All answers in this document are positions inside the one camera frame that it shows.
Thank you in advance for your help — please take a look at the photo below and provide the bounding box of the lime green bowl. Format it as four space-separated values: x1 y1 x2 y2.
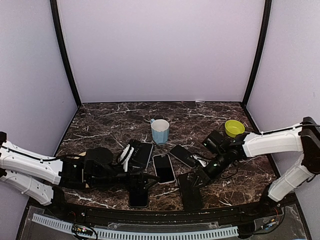
224 119 245 138

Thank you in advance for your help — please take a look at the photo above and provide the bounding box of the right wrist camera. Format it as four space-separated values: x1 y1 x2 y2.
201 130 230 154

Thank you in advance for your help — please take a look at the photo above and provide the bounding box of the right black frame post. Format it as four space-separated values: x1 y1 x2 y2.
241 0 273 109

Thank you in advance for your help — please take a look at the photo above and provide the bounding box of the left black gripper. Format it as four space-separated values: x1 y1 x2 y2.
88 161 160 196

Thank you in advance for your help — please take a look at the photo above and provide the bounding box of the black front rail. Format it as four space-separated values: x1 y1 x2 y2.
59 203 284 225

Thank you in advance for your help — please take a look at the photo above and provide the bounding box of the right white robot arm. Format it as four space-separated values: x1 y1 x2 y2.
190 117 320 217

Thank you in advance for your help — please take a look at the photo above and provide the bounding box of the black frame post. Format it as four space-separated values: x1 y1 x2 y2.
241 0 273 109
49 0 82 108

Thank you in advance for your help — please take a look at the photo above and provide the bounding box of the black phone case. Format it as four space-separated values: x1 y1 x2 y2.
128 188 149 209
177 172 203 212

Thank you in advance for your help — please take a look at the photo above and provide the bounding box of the blue ceramic mug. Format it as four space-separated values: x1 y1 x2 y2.
150 119 170 145

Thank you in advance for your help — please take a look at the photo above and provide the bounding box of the pink phone case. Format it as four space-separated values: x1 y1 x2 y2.
152 153 176 185

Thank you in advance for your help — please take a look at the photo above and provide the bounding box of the black screen smartphone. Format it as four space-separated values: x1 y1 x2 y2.
131 142 154 168

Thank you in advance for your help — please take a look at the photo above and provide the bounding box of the white slotted cable duct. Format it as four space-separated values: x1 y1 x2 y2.
31 213 239 240

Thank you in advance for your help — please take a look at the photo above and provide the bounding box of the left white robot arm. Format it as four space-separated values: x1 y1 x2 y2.
0 132 160 218

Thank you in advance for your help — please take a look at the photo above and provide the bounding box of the left black frame post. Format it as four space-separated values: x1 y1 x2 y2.
49 0 82 108

